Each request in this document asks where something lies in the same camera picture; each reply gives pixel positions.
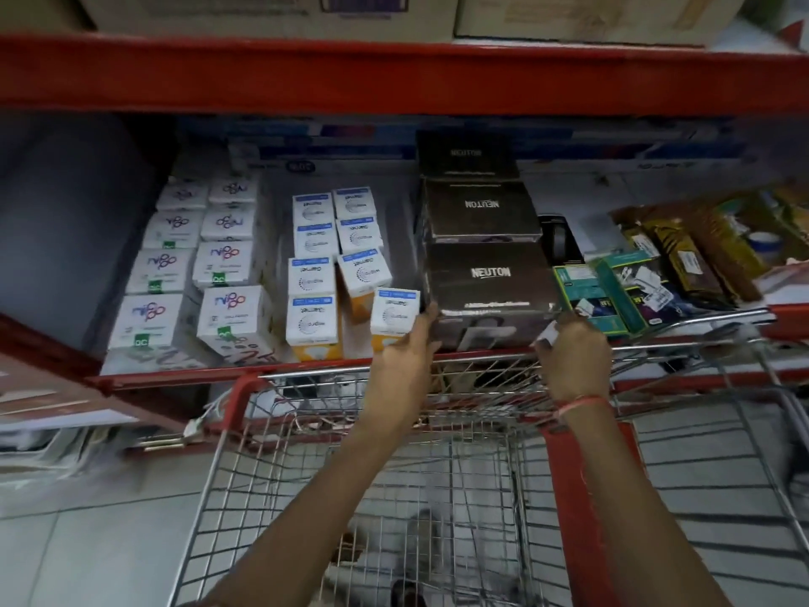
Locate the pile of flat cardboard and papers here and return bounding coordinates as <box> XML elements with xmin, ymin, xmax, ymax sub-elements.
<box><xmin>0</xmin><ymin>350</ymin><xmax>187</xmax><ymax>478</ymax></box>

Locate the cardboard carton with white label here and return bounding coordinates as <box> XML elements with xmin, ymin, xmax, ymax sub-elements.
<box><xmin>454</xmin><ymin>0</ymin><xmax>750</xmax><ymax>48</ymax></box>

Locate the person's left forearm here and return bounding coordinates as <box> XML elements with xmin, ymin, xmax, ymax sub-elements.
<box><xmin>202</xmin><ymin>411</ymin><xmax>431</xmax><ymax>607</ymax></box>

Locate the small dark brown box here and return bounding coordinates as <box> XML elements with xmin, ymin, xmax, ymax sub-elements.
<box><xmin>415</xmin><ymin>130</ymin><xmax>522</xmax><ymax>182</ymax></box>

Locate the dark packet with white tags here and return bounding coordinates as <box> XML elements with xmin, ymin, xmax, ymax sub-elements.
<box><xmin>629</xmin><ymin>266</ymin><xmax>683</xmax><ymax>326</ymax></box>

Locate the large green packet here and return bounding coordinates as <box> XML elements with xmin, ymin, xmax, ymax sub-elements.
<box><xmin>593</xmin><ymin>250</ymin><xmax>672</xmax><ymax>337</ymax></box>

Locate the large dark brown box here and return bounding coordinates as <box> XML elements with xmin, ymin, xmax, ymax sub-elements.
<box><xmin>423</xmin><ymin>242</ymin><xmax>562</xmax><ymax>352</ymax></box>

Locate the metal shopping cart red trim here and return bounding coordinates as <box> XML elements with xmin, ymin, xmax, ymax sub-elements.
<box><xmin>166</xmin><ymin>344</ymin><xmax>642</xmax><ymax>607</ymax></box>

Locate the red thread bracelet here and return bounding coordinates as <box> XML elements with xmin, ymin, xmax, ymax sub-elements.
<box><xmin>549</xmin><ymin>393</ymin><xmax>615</xmax><ymax>432</ymax></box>

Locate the black device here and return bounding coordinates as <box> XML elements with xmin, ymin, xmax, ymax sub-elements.
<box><xmin>537</xmin><ymin>213</ymin><xmax>584</xmax><ymax>266</ymax></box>

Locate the red metal shelf rack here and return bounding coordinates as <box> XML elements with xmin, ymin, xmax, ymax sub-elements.
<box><xmin>0</xmin><ymin>32</ymin><xmax>809</xmax><ymax>399</ymax></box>

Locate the stack of white purple-print boxes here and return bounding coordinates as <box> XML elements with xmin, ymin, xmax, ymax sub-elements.
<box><xmin>106</xmin><ymin>172</ymin><xmax>277</xmax><ymax>368</ymax></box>

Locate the metal wire shopping cart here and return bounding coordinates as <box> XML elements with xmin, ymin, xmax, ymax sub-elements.
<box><xmin>607</xmin><ymin>306</ymin><xmax>809</xmax><ymax>569</ymax></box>

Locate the person's right hand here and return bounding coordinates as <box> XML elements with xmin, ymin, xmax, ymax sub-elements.
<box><xmin>534</xmin><ymin>312</ymin><xmax>614</xmax><ymax>413</ymax></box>

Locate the medium dark brown box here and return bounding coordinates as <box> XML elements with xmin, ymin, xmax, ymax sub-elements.
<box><xmin>421</xmin><ymin>179</ymin><xmax>544</xmax><ymax>245</ymax></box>

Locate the brown gold-trim packet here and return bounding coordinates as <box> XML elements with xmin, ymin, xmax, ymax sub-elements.
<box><xmin>616</xmin><ymin>208</ymin><xmax>734</xmax><ymax>310</ymax></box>

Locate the person's left hand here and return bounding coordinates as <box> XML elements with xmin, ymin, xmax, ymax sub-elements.
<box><xmin>362</xmin><ymin>301</ymin><xmax>443</xmax><ymax>432</ymax></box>

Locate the person's right forearm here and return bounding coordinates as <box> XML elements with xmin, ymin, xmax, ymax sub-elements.
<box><xmin>555</xmin><ymin>398</ymin><xmax>737</xmax><ymax>607</ymax></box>

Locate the stack of white-blue bulb boxes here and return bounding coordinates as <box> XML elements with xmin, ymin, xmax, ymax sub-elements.
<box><xmin>284</xmin><ymin>186</ymin><xmax>422</xmax><ymax>364</ymax></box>

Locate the brown packet with window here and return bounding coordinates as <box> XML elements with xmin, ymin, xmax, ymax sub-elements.
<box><xmin>686</xmin><ymin>186</ymin><xmax>809</xmax><ymax>301</ymax></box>

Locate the small green packet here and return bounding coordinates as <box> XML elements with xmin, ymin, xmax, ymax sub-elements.
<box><xmin>553</xmin><ymin>261</ymin><xmax>613</xmax><ymax>328</ymax></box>

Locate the large cardboard carton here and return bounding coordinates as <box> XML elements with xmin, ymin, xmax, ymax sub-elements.
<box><xmin>75</xmin><ymin>0</ymin><xmax>461</xmax><ymax>43</ymax></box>

